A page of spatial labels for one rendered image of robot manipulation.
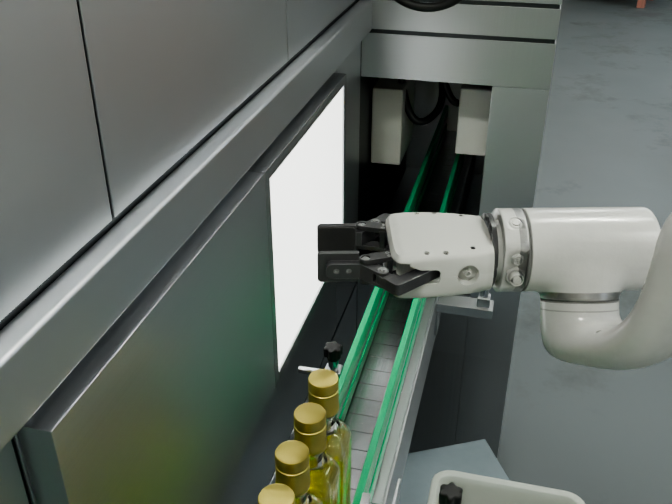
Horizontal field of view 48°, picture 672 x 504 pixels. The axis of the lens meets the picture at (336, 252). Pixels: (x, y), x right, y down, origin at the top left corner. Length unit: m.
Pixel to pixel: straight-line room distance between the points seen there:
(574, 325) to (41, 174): 0.49
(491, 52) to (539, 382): 1.75
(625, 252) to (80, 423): 0.51
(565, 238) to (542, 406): 2.20
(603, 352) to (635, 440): 2.18
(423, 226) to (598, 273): 0.17
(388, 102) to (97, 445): 1.23
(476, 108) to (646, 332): 1.06
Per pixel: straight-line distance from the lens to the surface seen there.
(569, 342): 0.76
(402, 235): 0.75
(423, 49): 1.56
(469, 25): 1.54
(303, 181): 1.13
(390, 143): 1.76
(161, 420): 0.76
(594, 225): 0.77
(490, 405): 1.95
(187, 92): 0.79
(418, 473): 1.57
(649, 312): 0.69
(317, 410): 0.81
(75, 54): 0.61
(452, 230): 0.76
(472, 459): 1.61
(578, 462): 2.76
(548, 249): 0.75
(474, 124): 1.70
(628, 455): 2.84
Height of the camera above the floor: 1.87
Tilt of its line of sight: 30 degrees down
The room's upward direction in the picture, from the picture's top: straight up
